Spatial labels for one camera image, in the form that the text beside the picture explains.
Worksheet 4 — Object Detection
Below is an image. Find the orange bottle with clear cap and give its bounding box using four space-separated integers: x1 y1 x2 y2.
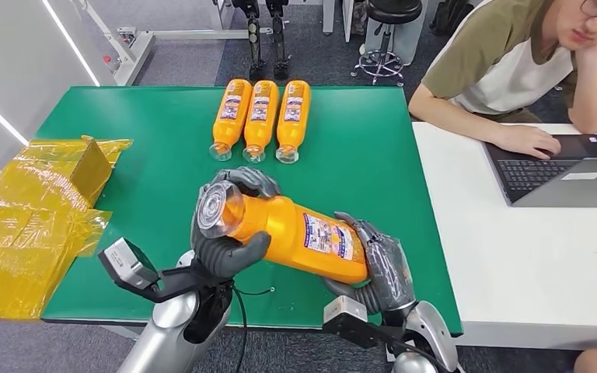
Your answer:
208 78 253 162
275 80 312 166
242 80 281 164
197 180 371 286

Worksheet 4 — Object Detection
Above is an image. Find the black robot leg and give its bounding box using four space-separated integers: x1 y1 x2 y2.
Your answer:
265 0 292 82
231 0 267 82

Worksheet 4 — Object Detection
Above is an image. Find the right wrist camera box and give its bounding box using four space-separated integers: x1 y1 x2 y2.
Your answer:
323 295 407 351

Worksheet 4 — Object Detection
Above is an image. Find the yellow film wrapped cardboard box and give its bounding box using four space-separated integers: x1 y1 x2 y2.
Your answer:
0 134 134 320

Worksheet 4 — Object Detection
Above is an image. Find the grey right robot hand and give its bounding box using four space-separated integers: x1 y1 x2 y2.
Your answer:
321 211 418 315

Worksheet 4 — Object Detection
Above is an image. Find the dark grey laptop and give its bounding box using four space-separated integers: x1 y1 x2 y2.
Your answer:
484 134 597 208

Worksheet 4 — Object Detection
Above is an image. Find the black backpack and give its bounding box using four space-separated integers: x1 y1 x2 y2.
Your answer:
429 0 473 37

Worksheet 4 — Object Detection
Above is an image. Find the white metal support frame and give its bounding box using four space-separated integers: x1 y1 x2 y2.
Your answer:
71 0 274 87

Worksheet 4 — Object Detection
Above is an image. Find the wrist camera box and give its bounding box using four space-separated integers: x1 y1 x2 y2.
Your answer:
323 295 407 351
97 237 161 292

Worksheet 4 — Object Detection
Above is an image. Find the black round stool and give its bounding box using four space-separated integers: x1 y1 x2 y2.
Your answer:
350 0 424 87

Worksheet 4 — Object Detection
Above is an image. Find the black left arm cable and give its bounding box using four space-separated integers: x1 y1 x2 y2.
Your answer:
231 285 277 373

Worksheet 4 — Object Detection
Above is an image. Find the person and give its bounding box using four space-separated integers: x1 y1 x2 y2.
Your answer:
407 0 597 161

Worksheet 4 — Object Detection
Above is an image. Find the white desk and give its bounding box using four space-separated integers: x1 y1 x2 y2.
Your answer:
411 121 597 352

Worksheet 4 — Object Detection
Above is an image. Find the green table mat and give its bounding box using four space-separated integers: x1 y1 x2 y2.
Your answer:
34 85 464 336

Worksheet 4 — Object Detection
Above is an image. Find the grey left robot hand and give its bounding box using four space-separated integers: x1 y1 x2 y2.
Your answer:
190 167 282 282

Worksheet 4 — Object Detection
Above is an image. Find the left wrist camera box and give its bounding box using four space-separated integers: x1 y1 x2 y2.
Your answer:
97 237 161 292

